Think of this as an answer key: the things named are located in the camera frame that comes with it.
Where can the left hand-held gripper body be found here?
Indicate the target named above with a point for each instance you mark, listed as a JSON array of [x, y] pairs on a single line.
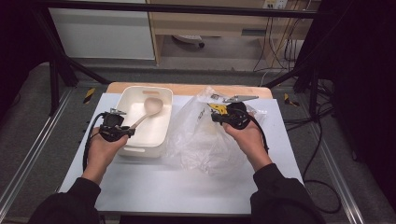
[[111, 128]]

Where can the white cabinet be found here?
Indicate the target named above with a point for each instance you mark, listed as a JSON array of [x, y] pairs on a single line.
[[99, 34]]

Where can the person's right hand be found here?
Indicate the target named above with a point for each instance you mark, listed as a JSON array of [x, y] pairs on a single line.
[[249, 146]]

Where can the yellow black hazard tape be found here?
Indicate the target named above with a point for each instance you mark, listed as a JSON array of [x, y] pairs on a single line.
[[89, 95], [289, 99]]

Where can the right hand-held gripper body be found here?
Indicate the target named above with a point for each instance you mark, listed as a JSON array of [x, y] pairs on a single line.
[[238, 116]]

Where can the light wooden table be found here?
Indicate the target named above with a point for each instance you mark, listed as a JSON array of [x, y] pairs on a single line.
[[186, 88]]

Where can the person's left hand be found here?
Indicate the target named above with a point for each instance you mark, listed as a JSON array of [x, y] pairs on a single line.
[[101, 155]]

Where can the beige spoon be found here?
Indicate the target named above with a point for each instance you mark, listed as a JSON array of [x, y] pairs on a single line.
[[152, 106]]

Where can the wooden desk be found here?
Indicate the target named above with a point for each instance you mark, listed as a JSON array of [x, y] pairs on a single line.
[[211, 26]]

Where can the black metal frame stand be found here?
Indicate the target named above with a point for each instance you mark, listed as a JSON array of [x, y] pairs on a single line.
[[174, 8]]

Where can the white power strip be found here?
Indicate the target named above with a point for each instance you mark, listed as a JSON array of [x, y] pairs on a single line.
[[275, 3]]

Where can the white office chair base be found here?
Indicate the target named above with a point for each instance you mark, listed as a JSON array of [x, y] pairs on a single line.
[[190, 39]]

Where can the dark curtain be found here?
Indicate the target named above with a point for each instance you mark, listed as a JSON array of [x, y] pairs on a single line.
[[364, 77], [15, 46]]

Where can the white plastic basket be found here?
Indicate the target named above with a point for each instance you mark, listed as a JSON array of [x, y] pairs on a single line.
[[152, 130]]

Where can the clear plastic bag yellow print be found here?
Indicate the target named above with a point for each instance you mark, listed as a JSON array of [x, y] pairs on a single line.
[[199, 146]]

